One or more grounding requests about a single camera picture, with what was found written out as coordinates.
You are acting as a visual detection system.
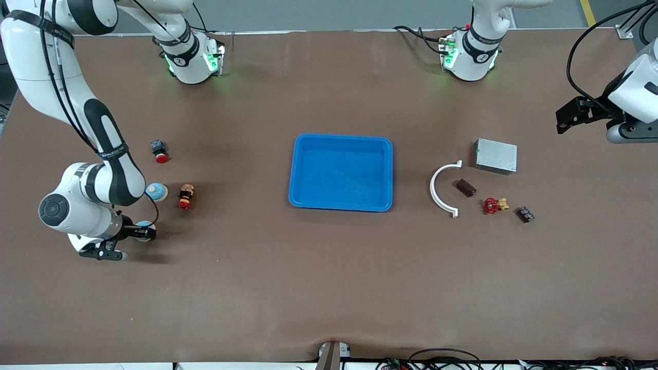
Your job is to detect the red emergency stop button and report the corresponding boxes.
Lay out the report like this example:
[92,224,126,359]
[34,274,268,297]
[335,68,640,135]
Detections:
[177,184,196,210]

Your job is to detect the silver metal power supply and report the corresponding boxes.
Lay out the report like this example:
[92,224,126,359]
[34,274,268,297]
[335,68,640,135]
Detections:
[473,138,518,176]

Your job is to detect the brown table mat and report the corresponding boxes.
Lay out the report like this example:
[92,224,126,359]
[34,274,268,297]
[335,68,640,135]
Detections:
[0,28,658,365]

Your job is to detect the white curved plastic clamp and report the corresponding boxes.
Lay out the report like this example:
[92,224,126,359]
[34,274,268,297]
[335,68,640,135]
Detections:
[430,160,463,218]

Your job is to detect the blue plastic tray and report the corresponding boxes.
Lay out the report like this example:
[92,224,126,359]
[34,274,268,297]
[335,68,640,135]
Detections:
[288,134,394,212]

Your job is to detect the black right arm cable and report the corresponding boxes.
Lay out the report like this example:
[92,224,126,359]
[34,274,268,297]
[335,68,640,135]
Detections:
[39,0,160,229]

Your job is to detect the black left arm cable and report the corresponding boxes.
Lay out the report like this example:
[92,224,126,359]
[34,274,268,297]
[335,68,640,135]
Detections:
[565,0,658,103]

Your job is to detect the aluminium frame corner post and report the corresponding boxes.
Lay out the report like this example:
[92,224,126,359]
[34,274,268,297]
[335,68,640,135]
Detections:
[616,0,658,40]

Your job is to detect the red handle brass valve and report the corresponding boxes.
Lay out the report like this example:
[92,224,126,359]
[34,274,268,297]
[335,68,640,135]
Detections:
[482,197,510,215]

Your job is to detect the black arm base cable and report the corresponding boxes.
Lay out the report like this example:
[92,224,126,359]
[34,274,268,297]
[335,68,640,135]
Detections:
[393,25,448,56]

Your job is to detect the black cable bundle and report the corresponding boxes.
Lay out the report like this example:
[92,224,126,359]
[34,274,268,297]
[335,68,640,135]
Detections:
[524,356,658,370]

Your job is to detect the black looped cable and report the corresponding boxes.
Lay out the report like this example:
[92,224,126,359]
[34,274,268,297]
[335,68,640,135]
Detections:
[409,348,484,370]

